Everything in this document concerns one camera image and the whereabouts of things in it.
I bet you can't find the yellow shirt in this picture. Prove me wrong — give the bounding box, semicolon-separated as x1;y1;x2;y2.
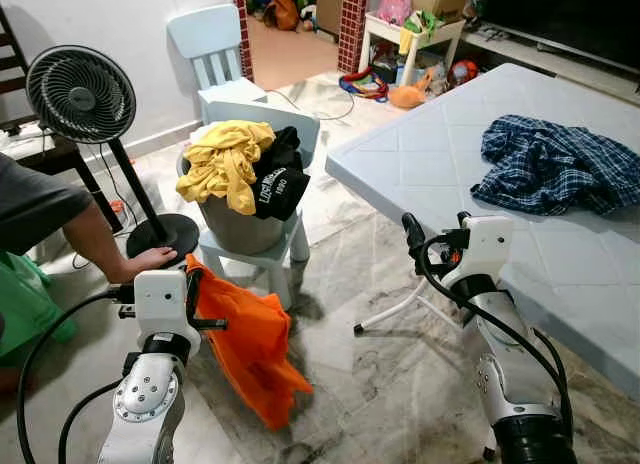
176;121;277;217

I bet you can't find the green yellow cloth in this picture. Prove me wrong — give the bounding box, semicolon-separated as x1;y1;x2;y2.
400;9;446;55

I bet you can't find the person torso grey shirt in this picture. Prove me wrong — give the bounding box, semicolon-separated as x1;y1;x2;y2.
0;152;96;257

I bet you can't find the black printed shirt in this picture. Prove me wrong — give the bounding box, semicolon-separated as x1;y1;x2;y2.
252;126;313;222

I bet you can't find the blue plaid shirt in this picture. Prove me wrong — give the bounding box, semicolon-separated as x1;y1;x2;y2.
470;114;640;217

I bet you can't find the white folding table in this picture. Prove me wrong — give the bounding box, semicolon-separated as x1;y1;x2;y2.
325;64;640;400

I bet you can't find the pink bag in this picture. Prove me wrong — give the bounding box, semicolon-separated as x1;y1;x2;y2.
375;0;413;27

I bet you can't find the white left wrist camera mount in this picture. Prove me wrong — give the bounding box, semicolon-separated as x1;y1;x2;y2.
132;270;201;355

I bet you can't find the orange toy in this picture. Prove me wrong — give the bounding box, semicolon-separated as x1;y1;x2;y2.
388;69;436;110

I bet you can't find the black standing fan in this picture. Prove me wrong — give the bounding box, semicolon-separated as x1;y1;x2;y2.
25;44;201;270

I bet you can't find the grey bucket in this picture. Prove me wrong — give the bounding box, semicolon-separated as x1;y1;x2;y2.
185;149;301;257

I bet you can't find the bare person hand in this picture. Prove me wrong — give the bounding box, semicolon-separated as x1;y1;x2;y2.
128;246;179;280

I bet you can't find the small colourful ball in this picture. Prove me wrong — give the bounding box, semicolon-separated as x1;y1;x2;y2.
447;59;481;90

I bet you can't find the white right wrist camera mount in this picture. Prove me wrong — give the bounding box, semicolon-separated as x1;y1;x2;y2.
455;216;516;290

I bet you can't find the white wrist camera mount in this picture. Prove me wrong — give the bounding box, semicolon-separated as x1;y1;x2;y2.
132;270;201;355
455;216;516;290

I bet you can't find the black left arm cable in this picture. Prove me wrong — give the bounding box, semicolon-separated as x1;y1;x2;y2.
15;284;141;464

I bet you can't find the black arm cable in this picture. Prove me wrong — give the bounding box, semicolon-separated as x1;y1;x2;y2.
413;234;576;435
15;284;141;464

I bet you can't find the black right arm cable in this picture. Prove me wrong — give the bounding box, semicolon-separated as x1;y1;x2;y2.
413;234;576;435

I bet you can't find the brown orange bag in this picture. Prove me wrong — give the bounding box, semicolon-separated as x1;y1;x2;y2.
265;0;301;33

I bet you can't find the orange shirt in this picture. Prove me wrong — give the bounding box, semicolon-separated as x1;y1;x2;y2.
185;254;314;432

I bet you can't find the colourful ring toy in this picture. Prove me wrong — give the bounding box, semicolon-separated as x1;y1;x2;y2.
338;69;389;100

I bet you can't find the small white side table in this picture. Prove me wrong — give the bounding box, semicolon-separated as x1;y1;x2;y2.
358;12;469;90

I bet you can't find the black television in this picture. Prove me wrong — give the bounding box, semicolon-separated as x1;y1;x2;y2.
480;0;640;73

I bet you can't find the light blue kids chair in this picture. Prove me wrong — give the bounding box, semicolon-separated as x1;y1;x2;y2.
195;99;323;310
167;4;269;110

